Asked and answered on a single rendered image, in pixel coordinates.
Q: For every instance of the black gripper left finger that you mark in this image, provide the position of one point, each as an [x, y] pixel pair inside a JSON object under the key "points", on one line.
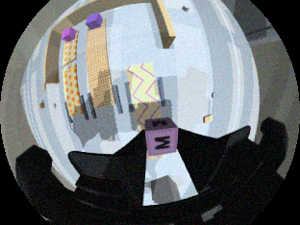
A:
{"points": [[127, 165]]}

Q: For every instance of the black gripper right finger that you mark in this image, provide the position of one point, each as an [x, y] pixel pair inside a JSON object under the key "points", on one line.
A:
{"points": [[204, 155]]}

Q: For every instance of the purple labelled cube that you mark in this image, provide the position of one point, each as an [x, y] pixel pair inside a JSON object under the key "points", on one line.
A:
{"points": [[161, 136]]}

